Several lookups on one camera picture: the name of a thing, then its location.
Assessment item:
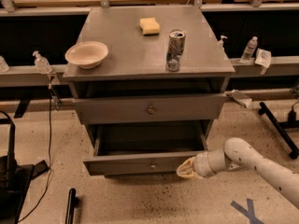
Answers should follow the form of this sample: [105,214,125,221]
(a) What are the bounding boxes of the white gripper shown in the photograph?
[177,152,216,179]

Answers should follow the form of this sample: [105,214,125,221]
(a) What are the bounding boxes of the grey drawer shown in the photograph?
[83,120,206,176]
[74,94,227,124]

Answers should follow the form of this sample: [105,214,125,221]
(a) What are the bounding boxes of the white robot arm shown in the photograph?
[176,137,299,208]

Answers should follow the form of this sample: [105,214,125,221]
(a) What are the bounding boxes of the grey top drawer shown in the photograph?
[74,94,227,124]

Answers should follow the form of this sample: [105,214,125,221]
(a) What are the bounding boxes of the grey wooden drawer cabinet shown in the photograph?
[63,5,235,147]

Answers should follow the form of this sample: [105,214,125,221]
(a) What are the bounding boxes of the black stand base right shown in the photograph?
[258,102,299,160]

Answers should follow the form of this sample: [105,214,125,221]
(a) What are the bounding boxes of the black floor bar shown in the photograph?
[64,188,79,224]

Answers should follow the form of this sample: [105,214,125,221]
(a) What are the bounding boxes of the clear pump bottle right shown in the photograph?
[218,35,228,50]

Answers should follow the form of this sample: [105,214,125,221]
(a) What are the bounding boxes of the clear pump bottle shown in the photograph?
[218,35,228,50]
[33,50,52,74]

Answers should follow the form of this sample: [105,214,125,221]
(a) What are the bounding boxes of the silver soda can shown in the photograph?
[166,29,186,72]

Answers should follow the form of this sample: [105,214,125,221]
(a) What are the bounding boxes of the white paper packet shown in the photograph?
[255,49,272,68]

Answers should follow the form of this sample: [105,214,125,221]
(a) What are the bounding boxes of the clear water bottle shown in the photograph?
[240,36,258,63]

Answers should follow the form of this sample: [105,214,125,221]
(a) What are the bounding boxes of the yellow sponge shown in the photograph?
[139,18,160,35]

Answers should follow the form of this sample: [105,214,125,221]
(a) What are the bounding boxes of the beige shallow bowl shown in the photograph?
[65,41,108,69]

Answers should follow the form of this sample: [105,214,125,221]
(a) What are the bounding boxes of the black stand left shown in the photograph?
[0,111,50,224]

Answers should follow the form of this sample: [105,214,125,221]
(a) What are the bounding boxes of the clear pump bottle left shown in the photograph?
[33,50,52,74]

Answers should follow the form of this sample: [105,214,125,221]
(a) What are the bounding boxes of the clear bottle far left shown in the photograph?
[0,56,9,72]

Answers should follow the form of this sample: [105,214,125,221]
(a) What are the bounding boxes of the black cable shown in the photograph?
[17,83,54,224]

